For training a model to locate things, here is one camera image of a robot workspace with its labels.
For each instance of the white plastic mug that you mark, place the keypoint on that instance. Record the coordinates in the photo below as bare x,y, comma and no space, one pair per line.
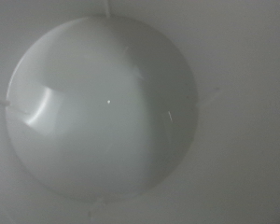
115,109

